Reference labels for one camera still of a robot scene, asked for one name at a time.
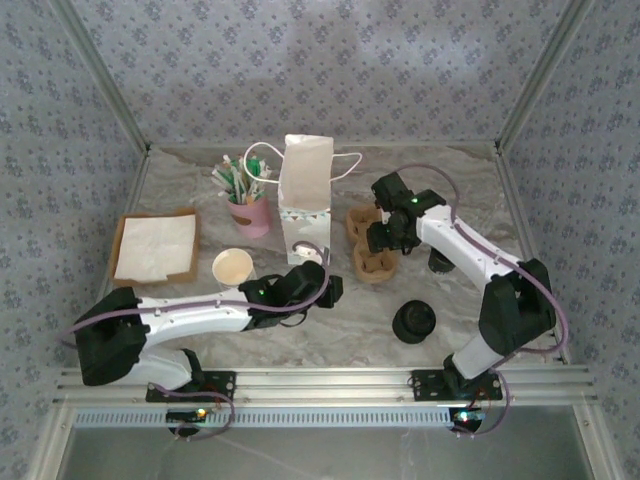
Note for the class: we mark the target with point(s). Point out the cardboard cup carrier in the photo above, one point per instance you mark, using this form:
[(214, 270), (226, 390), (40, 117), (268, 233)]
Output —
[(361, 220)]

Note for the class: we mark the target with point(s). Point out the black plastic cup lid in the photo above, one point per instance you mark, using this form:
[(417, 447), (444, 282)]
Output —
[(440, 257)]

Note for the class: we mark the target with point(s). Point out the paper coffee cup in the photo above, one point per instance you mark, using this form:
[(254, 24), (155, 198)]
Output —
[(440, 269)]

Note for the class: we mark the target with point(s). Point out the white paper gift bag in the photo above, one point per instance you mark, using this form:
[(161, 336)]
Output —
[(305, 175)]

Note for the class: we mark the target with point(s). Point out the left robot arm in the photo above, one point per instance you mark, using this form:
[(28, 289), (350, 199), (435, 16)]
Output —
[(190, 315)]

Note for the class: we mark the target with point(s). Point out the stack of paper cups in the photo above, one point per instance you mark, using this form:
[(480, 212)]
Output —
[(231, 267)]

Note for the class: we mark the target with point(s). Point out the pink straw holder cup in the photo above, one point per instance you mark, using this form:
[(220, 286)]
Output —
[(252, 220)]

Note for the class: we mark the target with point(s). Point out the stack of black cup lids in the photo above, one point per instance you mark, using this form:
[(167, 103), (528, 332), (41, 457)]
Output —
[(414, 320)]

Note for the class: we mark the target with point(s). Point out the brown cardboard napkin tray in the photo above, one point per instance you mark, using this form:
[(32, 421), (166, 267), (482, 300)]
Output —
[(196, 240)]

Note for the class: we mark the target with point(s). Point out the stack of white napkins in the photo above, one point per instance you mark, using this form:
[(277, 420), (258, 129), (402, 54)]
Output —
[(155, 245)]

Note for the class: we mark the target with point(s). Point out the controller board with LED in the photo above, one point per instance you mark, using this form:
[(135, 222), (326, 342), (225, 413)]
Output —
[(192, 414), (467, 416)]

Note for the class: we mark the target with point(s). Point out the steel sheet shelf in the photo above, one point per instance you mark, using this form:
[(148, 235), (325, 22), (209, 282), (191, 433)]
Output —
[(325, 455)]

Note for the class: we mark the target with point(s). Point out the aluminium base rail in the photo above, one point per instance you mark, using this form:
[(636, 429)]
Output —
[(325, 380)]

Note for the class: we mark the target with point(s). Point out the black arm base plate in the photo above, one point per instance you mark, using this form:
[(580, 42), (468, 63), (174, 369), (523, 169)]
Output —
[(225, 385), (425, 385)]

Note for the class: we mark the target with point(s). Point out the aluminium table side rail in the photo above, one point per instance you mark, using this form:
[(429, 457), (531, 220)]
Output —
[(131, 200), (524, 225)]

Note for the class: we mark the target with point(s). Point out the aluminium frame post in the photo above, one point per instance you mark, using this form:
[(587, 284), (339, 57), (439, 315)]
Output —
[(533, 85), (111, 85)]

